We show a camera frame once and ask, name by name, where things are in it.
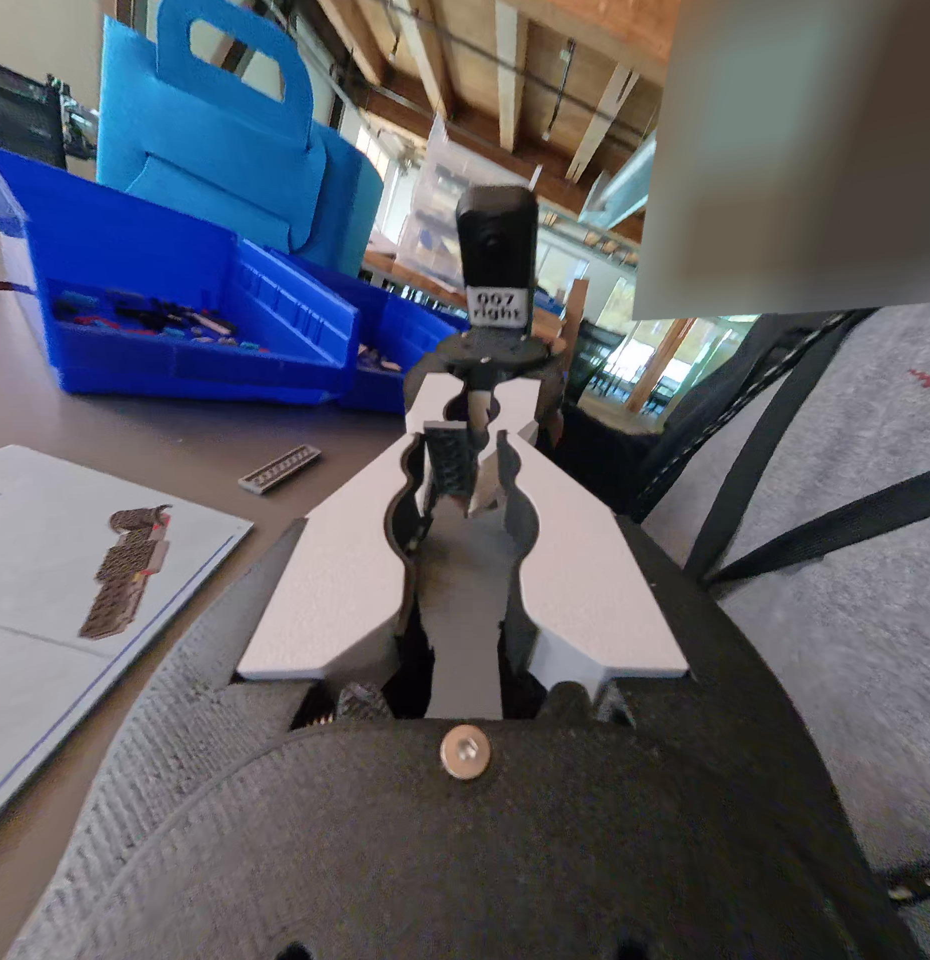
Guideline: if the blue felt bag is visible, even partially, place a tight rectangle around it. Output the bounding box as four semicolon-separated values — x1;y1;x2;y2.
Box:
307;123;386;280
97;0;328;258

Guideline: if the dark grey long plate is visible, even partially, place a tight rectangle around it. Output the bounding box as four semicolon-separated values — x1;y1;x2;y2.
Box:
237;444;322;496

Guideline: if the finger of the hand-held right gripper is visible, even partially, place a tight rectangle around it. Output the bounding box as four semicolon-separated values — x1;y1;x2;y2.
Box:
467;377;542;519
403;371;469;438

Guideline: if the brick instruction booklet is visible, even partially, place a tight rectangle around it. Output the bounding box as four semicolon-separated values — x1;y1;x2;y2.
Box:
0;444;256;830

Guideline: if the grey red brick model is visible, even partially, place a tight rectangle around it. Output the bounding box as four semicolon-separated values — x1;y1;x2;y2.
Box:
422;420;482;520

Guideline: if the black lanyard with clip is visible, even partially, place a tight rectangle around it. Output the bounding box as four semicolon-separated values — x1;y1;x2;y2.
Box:
682;311;930;588

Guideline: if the wooden table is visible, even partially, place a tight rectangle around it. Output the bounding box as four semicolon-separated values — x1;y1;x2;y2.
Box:
363;251;565;340

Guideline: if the black office chair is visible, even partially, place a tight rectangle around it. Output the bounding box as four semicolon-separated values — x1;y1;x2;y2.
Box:
570;318;632;408
0;63;98;170

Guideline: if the clear plastic drawer stack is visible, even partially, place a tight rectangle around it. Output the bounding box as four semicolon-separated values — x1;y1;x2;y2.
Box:
393;112;546;291

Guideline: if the grey desk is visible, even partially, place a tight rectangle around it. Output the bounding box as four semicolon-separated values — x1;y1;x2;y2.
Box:
0;225;649;960

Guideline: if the wooden support post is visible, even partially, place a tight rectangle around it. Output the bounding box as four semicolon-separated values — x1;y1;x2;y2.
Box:
626;318;696;415

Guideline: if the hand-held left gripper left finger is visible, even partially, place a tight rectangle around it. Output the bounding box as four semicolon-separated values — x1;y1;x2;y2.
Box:
236;431;436;714

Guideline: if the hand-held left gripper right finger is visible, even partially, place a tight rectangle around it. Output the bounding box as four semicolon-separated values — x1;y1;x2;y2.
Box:
497;429;691;714

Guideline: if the brown upright board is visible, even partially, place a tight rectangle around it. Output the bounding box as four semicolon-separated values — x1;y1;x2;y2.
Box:
562;279;591;355

